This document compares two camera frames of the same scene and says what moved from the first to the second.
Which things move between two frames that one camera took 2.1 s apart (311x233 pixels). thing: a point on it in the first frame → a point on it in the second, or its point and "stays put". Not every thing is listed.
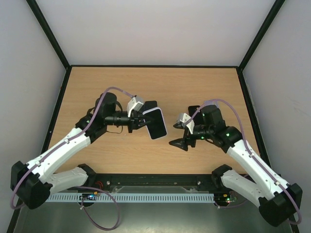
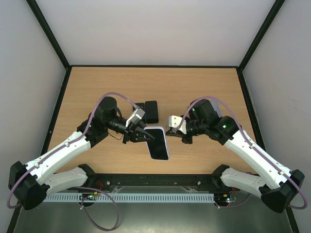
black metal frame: [67, 62] stays put
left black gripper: [136, 123] → [143, 135]
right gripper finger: [180, 143] → [179, 133]
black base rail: [152, 183] stays put
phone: [157, 127] → [158, 147]
